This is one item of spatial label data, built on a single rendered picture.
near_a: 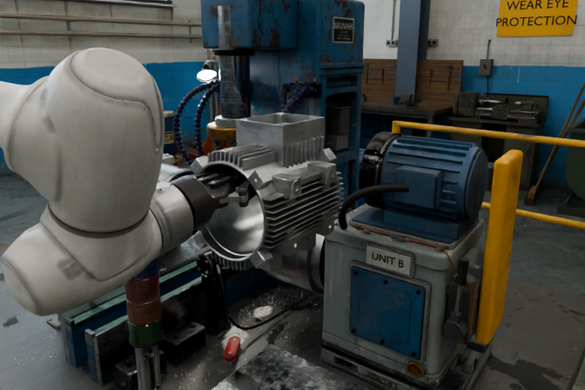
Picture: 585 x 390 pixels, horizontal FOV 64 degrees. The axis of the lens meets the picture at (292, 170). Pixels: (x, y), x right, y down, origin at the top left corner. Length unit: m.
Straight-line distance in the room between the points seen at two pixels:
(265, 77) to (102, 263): 1.15
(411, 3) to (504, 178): 5.53
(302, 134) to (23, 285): 0.45
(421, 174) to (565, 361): 0.67
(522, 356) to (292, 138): 0.90
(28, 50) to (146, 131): 6.56
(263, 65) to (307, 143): 0.83
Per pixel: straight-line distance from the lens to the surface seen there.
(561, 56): 6.15
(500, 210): 1.01
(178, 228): 0.61
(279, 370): 1.04
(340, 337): 1.20
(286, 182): 0.68
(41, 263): 0.53
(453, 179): 1.00
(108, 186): 0.46
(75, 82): 0.43
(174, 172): 1.59
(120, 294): 1.38
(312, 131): 0.79
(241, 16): 1.36
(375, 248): 1.03
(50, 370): 1.37
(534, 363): 1.39
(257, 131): 0.76
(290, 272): 1.23
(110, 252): 0.53
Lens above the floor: 1.56
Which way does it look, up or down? 15 degrees down
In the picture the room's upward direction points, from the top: straight up
